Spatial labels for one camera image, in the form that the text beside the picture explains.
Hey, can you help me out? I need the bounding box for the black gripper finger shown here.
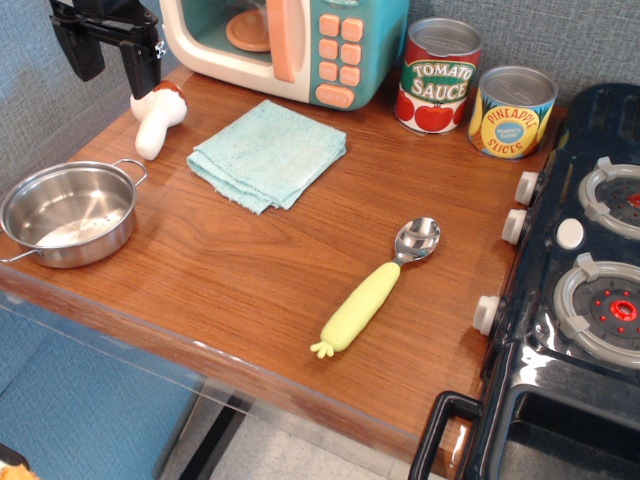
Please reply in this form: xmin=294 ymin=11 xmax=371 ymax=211
xmin=119 ymin=32 xmax=166 ymax=99
xmin=51 ymin=18 xmax=105 ymax=82

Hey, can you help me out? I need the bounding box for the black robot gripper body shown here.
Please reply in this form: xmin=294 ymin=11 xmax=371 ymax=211
xmin=50 ymin=0 xmax=158 ymax=36

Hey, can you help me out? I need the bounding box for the light blue folded towel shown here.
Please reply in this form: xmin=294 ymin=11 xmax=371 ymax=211
xmin=187 ymin=100 xmax=347 ymax=215

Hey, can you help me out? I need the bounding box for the plush mushroom toy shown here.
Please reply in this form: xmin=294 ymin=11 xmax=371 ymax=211
xmin=130 ymin=80 xmax=188 ymax=160

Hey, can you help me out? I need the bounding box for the orange microwave turntable plate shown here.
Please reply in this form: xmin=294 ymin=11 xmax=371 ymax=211
xmin=226 ymin=9 xmax=270 ymax=53

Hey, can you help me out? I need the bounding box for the stainless steel pot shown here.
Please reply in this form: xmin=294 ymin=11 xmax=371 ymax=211
xmin=1 ymin=159 xmax=148 ymax=269

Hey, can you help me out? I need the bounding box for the teal toy microwave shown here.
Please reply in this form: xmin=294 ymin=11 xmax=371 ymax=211
xmin=160 ymin=0 xmax=409 ymax=111

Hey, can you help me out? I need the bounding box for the tomato sauce can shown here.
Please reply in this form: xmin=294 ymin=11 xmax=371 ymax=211
xmin=395 ymin=17 xmax=483 ymax=134

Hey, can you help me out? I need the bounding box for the pineapple slices can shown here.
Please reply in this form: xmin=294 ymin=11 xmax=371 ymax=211
xmin=468 ymin=65 xmax=558 ymax=159

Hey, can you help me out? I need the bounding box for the white stove knob top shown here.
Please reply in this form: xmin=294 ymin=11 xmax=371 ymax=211
xmin=514 ymin=171 xmax=539 ymax=207

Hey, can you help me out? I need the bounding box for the white stove knob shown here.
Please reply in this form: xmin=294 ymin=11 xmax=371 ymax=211
xmin=472 ymin=295 xmax=500 ymax=336
xmin=501 ymin=209 xmax=527 ymax=245
xmin=514 ymin=171 xmax=539 ymax=207

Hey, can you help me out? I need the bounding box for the white stove knob middle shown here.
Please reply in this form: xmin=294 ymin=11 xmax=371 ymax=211
xmin=501 ymin=209 xmax=527 ymax=245

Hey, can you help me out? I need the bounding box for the white stove knob bottom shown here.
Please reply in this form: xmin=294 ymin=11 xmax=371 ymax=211
xmin=472 ymin=295 xmax=500 ymax=336

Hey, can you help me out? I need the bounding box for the orange object at corner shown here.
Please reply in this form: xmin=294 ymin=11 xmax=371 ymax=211
xmin=0 ymin=464 xmax=39 ymax=480

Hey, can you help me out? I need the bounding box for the white round stove button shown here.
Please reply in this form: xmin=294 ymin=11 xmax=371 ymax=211
xmin=555 ymin=218 xmax=584 ymax=250

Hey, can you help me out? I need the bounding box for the grey rear stove burner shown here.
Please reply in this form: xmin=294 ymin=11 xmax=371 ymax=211
xmin=578 ymin=156 xmax=639 ymax=240

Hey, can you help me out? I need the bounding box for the grey stove burner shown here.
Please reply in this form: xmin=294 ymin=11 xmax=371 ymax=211
xmin=553 ymin=253 xmax=639 ymax=369
xmin=578 ymin=156 xmax=639 ymax=240

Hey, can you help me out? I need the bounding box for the grey front stove burner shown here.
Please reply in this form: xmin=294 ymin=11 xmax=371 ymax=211
xmin=553 ymin=253 xmax=639 ymax=369

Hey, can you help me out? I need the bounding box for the dark blue toy stove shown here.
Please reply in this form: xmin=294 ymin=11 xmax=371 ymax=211
xmin=410 ymin=83 xmax=639 ymax=479

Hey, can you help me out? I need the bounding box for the spoon with yellow handle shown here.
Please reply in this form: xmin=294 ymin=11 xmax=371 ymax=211
xmin=309 ymin=217 xmax=441 ymax=359

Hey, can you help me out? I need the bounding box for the black oven door handle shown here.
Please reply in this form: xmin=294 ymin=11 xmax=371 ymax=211
xmin=408 ymin=391 xmax=482 ymax=480

